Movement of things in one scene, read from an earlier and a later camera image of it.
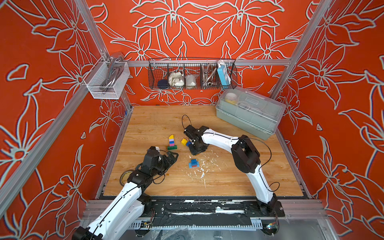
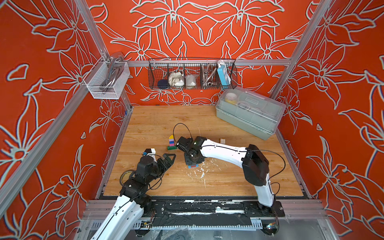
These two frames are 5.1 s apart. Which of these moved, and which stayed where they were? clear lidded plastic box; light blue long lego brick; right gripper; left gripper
Moved: right gripper
Stayed: left gripper; clear lidded plastic box; light blue long lego brick
